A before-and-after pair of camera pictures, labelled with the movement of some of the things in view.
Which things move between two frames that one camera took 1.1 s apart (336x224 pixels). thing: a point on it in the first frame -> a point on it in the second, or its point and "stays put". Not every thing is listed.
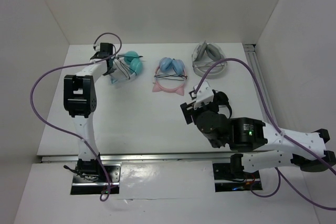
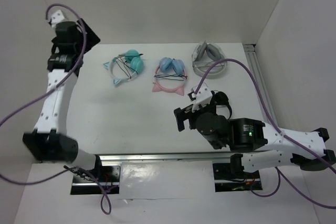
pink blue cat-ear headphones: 170,76 stays put
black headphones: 221,98 stays put
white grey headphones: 205,56 stays put
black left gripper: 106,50 -> 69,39
